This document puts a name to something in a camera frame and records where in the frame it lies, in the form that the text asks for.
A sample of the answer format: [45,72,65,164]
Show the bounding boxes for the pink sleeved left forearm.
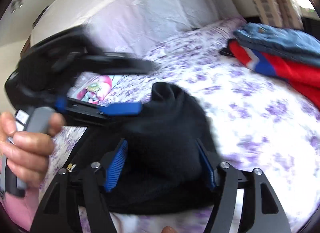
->
[1,189,39,231]

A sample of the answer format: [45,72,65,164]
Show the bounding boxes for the white pillow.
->
[31,0,239,57]

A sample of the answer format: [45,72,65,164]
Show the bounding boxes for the red blue white garment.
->
[227,39,319,107]

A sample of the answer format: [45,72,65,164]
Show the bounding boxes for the blue denim garment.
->
[234,22,319,68]

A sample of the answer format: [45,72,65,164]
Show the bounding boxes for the left hand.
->
[1,112,65,188]

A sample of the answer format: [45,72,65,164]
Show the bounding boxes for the black pants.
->
[68,82,216,215]

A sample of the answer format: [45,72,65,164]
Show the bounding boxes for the purple floral bedsheet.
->
[37,17,320,233]

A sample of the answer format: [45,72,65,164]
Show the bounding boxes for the colourful folded blanket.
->
[67,73,114,104]

